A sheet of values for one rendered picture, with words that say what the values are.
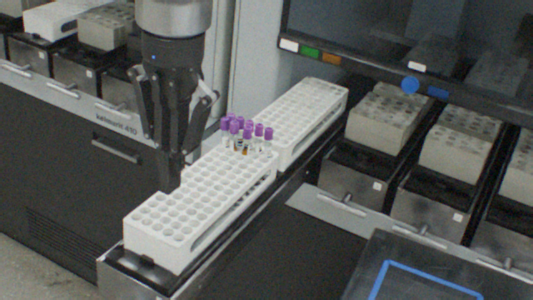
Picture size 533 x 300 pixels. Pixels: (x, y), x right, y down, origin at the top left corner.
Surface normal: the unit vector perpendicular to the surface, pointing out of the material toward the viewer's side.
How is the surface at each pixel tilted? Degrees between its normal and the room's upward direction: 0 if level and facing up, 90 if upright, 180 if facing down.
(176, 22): 90
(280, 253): 90
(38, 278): 0
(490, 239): 90
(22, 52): 90
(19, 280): 0
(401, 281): 0
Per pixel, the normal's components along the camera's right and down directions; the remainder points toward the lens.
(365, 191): -0.49, 0.43
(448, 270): 0.11, -0.84
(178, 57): 0.26, 0.55
